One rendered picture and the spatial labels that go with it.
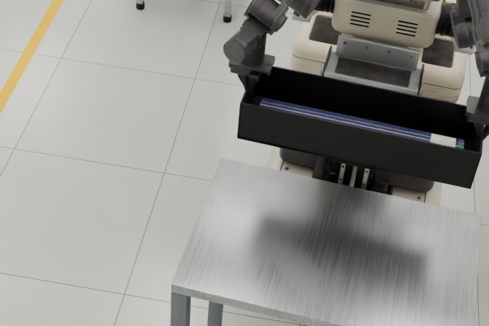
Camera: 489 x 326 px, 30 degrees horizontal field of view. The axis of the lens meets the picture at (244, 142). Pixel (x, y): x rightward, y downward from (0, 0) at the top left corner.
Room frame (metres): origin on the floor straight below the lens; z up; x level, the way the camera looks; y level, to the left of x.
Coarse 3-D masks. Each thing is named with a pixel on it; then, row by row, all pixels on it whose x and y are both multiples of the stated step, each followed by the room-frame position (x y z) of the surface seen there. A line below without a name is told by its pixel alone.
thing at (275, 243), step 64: (256, 192) 1.66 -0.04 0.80; (320, 192) 1.68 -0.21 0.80; (192, 256) 1.43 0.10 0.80; (256, 256) 1.44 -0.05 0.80; (320, 256) 1.46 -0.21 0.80; (384, 256) 1.48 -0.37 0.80; (448, 256) 1.50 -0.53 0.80; (320, 320) 1.27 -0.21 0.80; (384, 320) 1.29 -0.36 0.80; (448, 320) 1.30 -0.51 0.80
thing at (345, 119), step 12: (276, 108) 1.73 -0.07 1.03; (288, 108) 1.73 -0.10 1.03; (300, 108) 1.74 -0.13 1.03; (312, 108) 1.74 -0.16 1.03; (336, 120) 1.70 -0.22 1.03; (348, 120) 1.71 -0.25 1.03; (360, 120) 1.71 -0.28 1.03; (396, 132) 1.68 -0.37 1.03; (408, 132) 1.68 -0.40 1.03; (420, 132) 1.69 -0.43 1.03; (444, 144) 1.65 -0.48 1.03; (456, 144) 1.65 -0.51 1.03
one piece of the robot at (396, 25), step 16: (336, 0) 2.02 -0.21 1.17; (352, 0) 2.01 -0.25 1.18; (368, 0) 2.01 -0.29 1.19; (432, 0) 2.02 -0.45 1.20; (336, 16) 2.02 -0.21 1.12; (352, 16) 2.01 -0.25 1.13; (368, 16) 2.00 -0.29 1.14; (384, 16) 2.00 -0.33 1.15; (400, 16) 1.99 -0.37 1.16; (416, 16) 1.98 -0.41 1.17; (432, 16) 1.97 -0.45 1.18; (448, 16) 1.99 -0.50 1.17; (352, 32) 2.02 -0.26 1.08; (368, 32) 2.01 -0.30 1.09; (384, 32) 2.00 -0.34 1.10; (400, 32) 1.99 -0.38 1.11; (416, 32) 1.98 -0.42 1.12; (432, 32) 1.98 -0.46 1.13; (448, 32) 1.97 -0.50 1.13
